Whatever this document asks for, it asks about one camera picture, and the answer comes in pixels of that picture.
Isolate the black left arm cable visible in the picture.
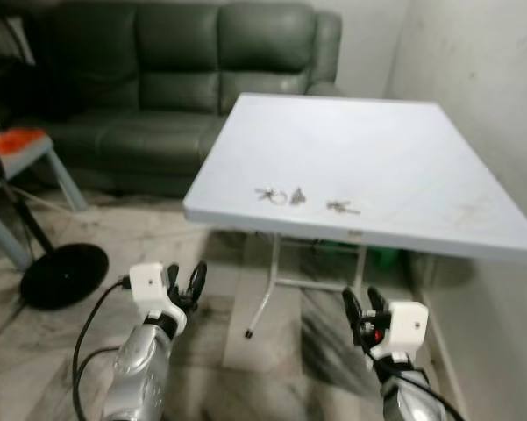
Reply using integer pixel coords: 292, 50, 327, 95
72, 275, 132, 421

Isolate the white folding table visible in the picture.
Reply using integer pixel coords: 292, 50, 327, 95
182, 92, 527, 343

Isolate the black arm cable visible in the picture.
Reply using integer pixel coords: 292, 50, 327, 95
355, 325, 466, 421
72, 275, 132, 421

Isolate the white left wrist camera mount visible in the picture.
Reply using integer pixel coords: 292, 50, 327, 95
128, 261, 189, 332

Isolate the dark green leather sofa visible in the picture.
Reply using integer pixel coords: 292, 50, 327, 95
22, 0, 345, 199

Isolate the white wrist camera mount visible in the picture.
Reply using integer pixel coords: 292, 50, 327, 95
368, 301, 430, 361
128, 261, 189, 332

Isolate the grey side table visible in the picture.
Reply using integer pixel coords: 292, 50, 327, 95
0, 127, 89, 271

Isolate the black round-base floor stand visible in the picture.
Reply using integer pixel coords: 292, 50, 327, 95
0, 145, 110, 310

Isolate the orange cloth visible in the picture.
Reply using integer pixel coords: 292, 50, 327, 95
0, 127, 50, 154

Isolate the silver key with ring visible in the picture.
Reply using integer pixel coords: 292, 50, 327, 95
254, 187, 289, 207

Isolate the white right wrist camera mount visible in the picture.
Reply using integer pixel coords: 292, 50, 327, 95
368, 301, 430, 361

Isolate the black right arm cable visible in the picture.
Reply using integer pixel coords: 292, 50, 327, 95
355, 325, 466, 421

